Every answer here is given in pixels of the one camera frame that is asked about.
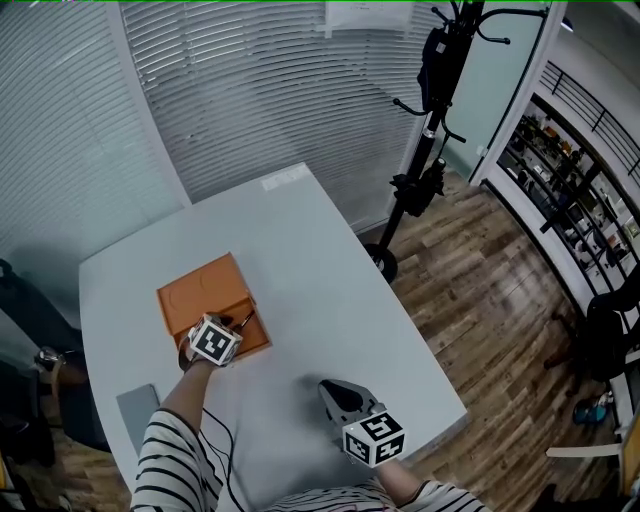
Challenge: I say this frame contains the blue bottle bag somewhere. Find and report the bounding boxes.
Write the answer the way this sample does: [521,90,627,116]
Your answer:
[571,393,615,427]

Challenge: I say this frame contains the white table label sticker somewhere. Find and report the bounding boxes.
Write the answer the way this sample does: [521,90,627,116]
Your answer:
[260,166,310,192]

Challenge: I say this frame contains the black railing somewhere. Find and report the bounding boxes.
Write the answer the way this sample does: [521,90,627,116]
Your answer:
[479,59,640,321]

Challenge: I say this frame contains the person's left forearm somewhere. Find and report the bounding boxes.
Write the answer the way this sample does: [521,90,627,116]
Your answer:
[158,358,215,427]

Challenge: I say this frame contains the black coat rack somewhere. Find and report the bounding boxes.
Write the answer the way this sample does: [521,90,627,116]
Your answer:
[361,0,552,285]

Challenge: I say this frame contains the white window blinds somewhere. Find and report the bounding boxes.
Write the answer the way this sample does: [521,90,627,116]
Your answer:
[118,2,442,232]
[0,2,192,262]

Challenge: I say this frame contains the wooden desk with white legs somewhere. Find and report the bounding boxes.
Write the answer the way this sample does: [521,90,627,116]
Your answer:
[544,413,640,497]

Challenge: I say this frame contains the orange box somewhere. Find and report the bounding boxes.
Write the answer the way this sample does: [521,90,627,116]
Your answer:
[155,251,274,362]

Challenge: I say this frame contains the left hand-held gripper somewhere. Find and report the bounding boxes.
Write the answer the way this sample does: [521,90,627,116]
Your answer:
[178,312,247,374]

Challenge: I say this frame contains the white door frame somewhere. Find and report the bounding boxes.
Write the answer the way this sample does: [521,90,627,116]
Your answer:
[468,0,570,187]

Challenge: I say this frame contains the black hanging bag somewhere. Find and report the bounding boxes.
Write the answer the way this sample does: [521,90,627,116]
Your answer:
[416,26,465,112]

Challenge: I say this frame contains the person's striped shirt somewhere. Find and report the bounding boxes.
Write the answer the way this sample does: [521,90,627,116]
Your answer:
[129,406,495,512]

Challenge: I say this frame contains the black high-back office chair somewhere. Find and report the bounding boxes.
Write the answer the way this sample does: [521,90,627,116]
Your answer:
[0,256,112,455]

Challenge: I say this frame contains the grey notebook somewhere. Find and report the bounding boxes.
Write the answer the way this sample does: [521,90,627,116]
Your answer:
[115,383,162,458]

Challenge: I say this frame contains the brown bag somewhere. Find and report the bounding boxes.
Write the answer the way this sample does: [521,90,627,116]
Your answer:
[33,346,90,397]

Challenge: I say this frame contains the white paper notice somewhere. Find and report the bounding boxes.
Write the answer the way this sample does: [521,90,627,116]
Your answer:
[323,0,415,40]

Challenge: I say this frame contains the person's right forearm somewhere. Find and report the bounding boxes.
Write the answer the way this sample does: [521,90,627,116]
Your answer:
[371,456,425,502]

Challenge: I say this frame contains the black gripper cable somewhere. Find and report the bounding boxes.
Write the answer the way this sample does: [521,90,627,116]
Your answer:
[201,406,250,512]

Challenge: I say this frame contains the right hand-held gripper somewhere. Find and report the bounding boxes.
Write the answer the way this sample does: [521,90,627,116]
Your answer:
[318,377,407,470]

